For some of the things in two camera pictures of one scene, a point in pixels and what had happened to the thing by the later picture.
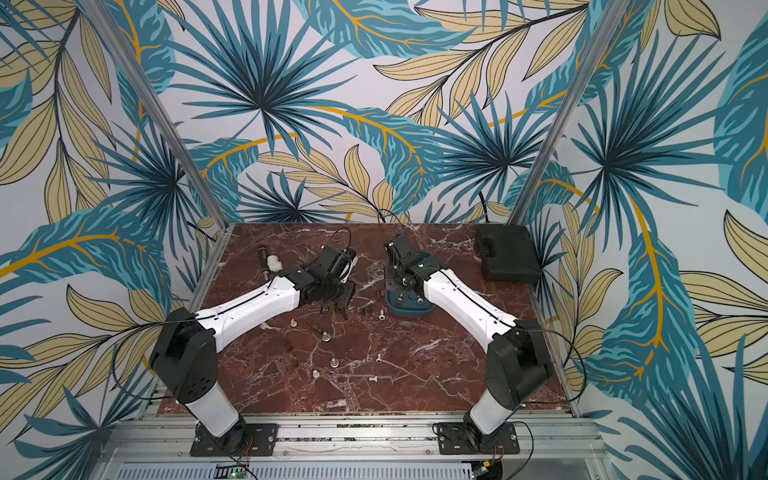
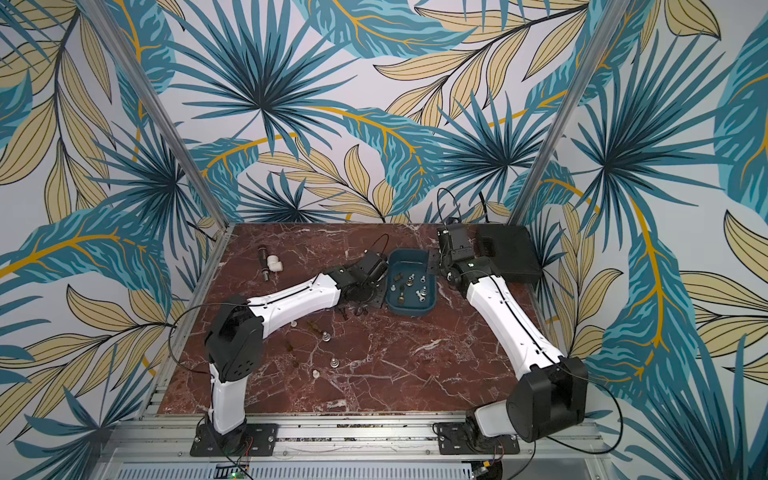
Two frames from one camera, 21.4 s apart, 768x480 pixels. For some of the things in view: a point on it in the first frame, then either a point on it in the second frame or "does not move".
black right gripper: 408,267 to 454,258
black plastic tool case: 507,253 does not move
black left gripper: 348,294 to 379,300
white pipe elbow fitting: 274,264 does not move
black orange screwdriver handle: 263,262 does not move
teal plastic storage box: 409,302 does not move
